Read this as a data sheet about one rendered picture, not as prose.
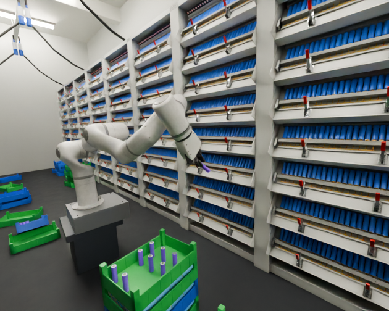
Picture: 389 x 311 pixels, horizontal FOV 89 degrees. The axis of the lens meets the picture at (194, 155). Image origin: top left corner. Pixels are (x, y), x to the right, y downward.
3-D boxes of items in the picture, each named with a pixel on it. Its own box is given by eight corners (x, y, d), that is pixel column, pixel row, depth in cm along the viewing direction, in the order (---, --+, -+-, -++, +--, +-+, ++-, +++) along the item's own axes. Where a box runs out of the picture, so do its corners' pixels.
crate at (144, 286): (163, 244, 94) (162, 228, 93) (197, 260, 82) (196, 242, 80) (100, 285, 71) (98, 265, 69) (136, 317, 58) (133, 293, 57)
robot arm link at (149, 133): (152, 136, 99) (193, 102, 80) (139, 159, 88) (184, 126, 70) (137, 124, 96) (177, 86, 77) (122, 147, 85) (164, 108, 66)
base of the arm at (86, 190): (103, 197, 144) (99, 171, 141) (105, 205, 127) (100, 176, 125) (73, 203, 135) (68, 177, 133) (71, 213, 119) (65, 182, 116)
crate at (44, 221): (16, 231, 174) (15, 222, 175) (45, 223, 188) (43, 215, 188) (16, 233, 152) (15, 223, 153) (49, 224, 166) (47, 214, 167)
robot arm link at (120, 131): (64, 143, 126) (90, 140, 138) (69, 161, 126) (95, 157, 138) (100, 118, 94) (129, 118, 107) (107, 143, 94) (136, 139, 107)
